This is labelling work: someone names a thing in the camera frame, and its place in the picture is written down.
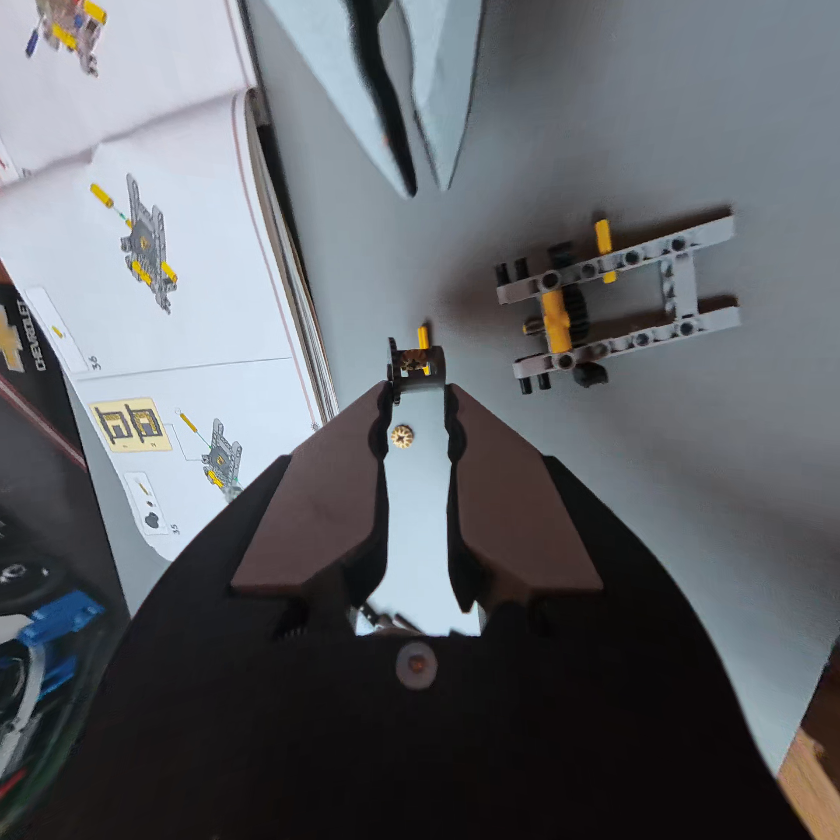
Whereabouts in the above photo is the lego instruction booklet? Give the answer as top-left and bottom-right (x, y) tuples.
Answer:
(0, 0), (340, 565)

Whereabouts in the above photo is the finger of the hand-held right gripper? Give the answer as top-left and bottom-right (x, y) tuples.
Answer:
(262, 0), (420, 199)
(377, 0), (485, 193)

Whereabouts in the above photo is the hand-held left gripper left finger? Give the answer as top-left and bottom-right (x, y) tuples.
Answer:
(230, 381), (395, 608)

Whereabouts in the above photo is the dark grey lego differential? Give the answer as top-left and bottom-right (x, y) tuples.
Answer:
(386, 335), (448, 398)

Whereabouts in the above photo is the grey lego frame assembly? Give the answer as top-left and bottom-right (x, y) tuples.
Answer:
(495, 209), (742, 395)

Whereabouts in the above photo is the black lego set box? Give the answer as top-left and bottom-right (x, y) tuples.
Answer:
(0, 262), (132, 840)

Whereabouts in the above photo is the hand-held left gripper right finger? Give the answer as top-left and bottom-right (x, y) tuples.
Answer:
(445, 382), (605, 616)

